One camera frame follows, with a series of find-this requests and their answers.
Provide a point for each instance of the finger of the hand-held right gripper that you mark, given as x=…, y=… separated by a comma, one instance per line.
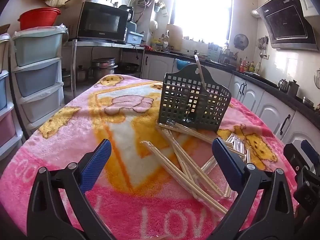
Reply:
x=295, y=157
x=307, y=147

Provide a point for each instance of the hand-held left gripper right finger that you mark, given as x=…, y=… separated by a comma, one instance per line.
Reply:
x=226, y=165

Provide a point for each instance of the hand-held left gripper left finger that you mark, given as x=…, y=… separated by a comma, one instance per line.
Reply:
x=96, y=165

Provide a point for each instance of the pile of chopsticks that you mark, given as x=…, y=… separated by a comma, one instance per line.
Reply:
x=175, y=168

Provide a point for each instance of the dark grey plastic utensil basket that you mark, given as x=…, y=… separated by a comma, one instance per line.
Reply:
x=180, y=100

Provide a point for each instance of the chopstick pair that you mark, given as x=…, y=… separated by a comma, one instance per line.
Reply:
x=200, y=70

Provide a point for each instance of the hanging kitchen utensils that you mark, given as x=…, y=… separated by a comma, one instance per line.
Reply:
x=263, y=45

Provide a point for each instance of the pink printed blanket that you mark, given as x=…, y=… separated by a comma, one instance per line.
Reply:
x=75, y=135

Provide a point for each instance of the steel bowl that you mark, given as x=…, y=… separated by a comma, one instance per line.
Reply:
x=308, y=101

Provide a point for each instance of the black kitchen countertop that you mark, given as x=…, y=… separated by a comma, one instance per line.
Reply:
x=287, y=100

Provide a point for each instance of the white kitchen cabinets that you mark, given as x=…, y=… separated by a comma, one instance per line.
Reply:
x=270, y=110

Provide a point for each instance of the steel kettle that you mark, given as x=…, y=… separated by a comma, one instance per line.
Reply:
x=293, y=88

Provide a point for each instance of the small steel teapot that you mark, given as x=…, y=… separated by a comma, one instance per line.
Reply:
x=283, y=85

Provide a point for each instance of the gas hob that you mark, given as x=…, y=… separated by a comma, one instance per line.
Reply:
x=261, y=77

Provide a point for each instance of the small lidded steel pot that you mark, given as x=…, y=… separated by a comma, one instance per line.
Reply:
x=81, y=74

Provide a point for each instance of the white bottle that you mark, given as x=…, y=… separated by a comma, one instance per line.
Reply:
x=257, y=66

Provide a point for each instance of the large steel stock pot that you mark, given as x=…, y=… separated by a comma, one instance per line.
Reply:
x=103, y=70

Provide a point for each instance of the yellow oil bottle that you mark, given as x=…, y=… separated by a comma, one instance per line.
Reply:
x=251, y=67

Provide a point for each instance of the drawer unit with pink drawer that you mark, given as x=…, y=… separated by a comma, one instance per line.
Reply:
x=4, y=130

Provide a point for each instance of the red sauce bottle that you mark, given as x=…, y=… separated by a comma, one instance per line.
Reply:
x=241, y=66

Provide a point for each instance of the dark wok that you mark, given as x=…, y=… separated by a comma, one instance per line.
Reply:
x=128, y=67

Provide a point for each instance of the pastel plastic drawer unit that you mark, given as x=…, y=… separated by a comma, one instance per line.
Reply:
x=37, y=77

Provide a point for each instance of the blue hanging bin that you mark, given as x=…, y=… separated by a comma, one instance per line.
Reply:
x=182, y=65

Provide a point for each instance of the pale blue knife block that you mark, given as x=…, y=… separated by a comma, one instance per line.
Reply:
x=214, y=52

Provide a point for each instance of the stainless steel shelf table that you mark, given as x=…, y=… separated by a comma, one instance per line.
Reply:
x=100, y=44

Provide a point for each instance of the black range hood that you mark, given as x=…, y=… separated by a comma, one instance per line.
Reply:
x=285, y=22

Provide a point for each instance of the small red packets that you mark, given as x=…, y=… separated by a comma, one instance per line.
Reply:
x=148, y=47

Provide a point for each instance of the grey-blue dish drainer box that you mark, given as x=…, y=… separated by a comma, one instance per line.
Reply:
x=133, y=36

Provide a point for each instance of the small yellow containers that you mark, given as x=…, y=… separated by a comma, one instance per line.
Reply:
x=160, y=45

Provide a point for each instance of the pale cutting board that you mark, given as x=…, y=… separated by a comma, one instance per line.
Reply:
x=174, y=37

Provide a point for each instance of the black microwave oven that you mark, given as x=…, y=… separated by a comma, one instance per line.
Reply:
x=100, y=22

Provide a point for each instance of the white round hanging utensil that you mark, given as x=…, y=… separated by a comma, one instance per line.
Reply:
x=153, y=25

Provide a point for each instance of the red plastic basin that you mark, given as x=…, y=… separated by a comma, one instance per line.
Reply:
x=37, y=18

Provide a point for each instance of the kitchen window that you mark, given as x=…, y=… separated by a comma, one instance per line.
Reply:
x=202, y=7

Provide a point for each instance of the wall socket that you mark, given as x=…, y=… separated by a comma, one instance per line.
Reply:
x=266, y=56

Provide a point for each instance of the small wall fan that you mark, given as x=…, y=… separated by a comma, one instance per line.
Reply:
x=241, y=41

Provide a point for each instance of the silver exhaust duct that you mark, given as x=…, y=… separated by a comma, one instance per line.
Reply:
x=255, y=13

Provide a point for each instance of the green wall-mounted holder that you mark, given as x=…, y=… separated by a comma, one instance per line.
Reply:
x=160, y=7

